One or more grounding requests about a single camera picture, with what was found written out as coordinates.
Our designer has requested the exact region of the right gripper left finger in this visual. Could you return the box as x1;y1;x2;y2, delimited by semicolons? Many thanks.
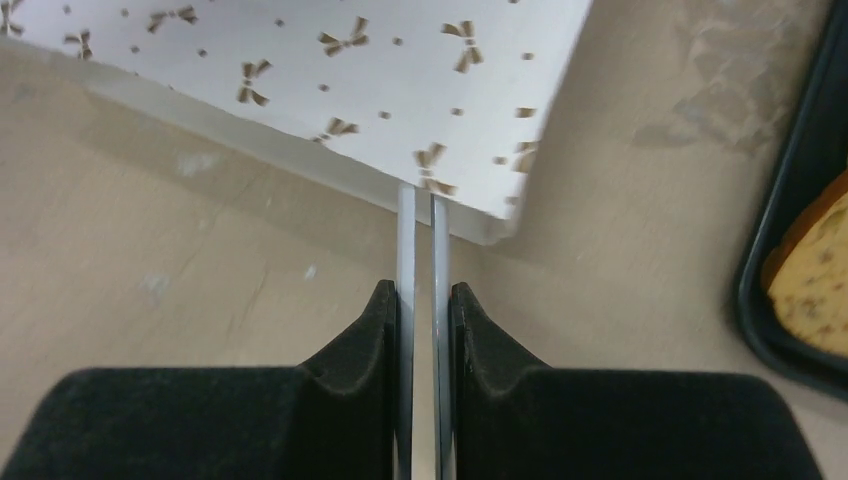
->
1;184;416;479

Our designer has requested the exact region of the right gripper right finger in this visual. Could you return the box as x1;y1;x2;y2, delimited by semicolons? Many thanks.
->
430;196;821;479

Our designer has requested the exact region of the white patterned paper bag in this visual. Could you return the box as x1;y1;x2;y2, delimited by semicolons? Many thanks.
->
1;1;591;245

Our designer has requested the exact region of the sliced seeded fake bread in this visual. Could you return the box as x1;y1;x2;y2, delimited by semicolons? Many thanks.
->
761;172;847;357

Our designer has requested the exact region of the black plastic tray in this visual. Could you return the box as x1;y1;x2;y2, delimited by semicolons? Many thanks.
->
735;1;847;399

